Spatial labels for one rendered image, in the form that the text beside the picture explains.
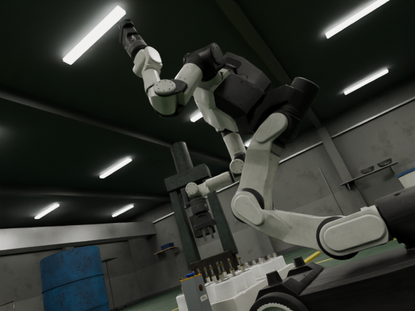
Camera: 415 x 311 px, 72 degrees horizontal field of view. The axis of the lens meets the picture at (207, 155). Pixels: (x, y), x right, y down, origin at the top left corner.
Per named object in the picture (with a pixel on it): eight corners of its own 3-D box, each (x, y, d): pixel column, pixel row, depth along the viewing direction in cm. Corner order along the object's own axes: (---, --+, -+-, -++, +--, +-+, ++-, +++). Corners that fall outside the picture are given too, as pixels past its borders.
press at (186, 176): (209, 287, 563) (171, 157, 665) (252, 273, 525) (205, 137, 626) (188, 297, 498) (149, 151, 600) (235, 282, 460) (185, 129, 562)
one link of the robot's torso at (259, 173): (268, 228, 125) (307, 127, 123) (252, 230, 110) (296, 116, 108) (238, 213, 133) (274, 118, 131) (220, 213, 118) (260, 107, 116)
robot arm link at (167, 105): (143, 89, 119) (152, 120, 107) (139, 67, 110) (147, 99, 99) (168, 84, 121) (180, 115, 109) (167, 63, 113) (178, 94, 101)
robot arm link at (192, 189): (208, 203, 153) (201, 184, 157) (204, 200, 143) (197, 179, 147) (188, 211, 153) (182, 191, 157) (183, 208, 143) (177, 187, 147)
